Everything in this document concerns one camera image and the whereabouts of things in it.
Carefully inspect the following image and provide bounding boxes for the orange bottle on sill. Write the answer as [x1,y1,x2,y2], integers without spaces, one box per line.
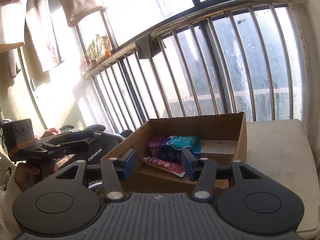
[101,35,112,58]

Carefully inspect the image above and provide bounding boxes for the hanging pink beige clothes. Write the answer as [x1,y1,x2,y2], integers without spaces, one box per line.
[1,0,102,87]

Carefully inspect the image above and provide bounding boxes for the blue teal wipes pack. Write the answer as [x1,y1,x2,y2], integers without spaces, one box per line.
[159,135,202,164]

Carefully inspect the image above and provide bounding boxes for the grey cloth on railing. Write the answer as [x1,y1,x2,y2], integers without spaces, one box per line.
[135,32,161,59]

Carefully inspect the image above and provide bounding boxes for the red white toothpaste tube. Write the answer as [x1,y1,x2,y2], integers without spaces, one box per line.
[143,157,185,178]

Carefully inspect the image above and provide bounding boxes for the brown cardboard box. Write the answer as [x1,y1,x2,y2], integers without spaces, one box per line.
[100,112,249,196]

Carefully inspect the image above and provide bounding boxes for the potted green plant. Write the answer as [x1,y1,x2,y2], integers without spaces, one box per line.
[87,34,103,63]

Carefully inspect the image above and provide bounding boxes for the black camera box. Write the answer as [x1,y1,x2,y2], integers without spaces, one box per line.
[2,119,34,162]

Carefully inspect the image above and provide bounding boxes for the left hand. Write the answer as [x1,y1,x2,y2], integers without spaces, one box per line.
[13,160,60,193]

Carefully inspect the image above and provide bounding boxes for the purple air freshener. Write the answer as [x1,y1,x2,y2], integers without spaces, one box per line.
[147,136,167,158]

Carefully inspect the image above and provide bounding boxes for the black wheelchair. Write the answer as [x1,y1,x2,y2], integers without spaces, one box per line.
[39,124,133,190]

